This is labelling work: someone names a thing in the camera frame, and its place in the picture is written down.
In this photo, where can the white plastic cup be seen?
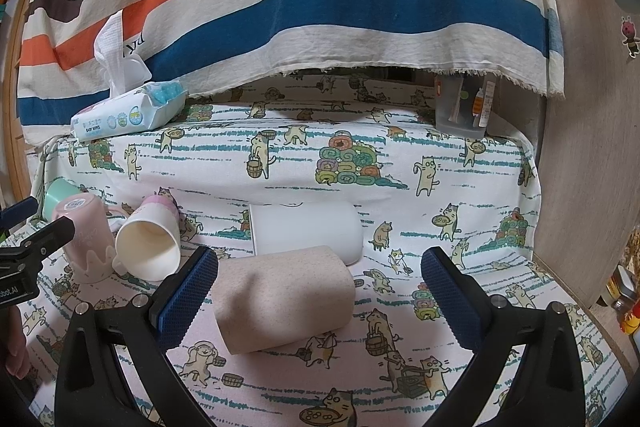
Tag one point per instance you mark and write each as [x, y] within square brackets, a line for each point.
[279, 228]

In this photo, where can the wooden door frame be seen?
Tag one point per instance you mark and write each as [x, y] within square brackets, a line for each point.
[16, 177]

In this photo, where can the beige speckled cup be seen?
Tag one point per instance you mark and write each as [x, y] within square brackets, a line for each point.
[272, 300]

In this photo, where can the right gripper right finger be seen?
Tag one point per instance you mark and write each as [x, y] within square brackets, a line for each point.
[547, 389]

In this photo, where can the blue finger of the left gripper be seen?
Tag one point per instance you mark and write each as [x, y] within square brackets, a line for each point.
[17, 213]

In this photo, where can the clear plastic storage box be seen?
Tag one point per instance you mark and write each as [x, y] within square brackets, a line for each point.
[463, 104]

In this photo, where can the pink crown-edged cup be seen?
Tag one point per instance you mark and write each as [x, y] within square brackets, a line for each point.
[91, 252]

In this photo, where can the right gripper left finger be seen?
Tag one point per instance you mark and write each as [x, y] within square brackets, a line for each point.
[91, 388]

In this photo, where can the cat print bed sheet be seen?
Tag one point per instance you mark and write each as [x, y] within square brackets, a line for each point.
[297, 163]

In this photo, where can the mint green cup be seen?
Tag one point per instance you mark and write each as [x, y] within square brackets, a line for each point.
[55, 192]

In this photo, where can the baby wipes pack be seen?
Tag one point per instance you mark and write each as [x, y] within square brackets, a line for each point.
[135, 103]

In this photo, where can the left hand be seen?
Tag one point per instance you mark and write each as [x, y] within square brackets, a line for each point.
[17, 360]

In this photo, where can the white mug purple base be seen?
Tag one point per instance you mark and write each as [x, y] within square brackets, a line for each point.
[147, 245]

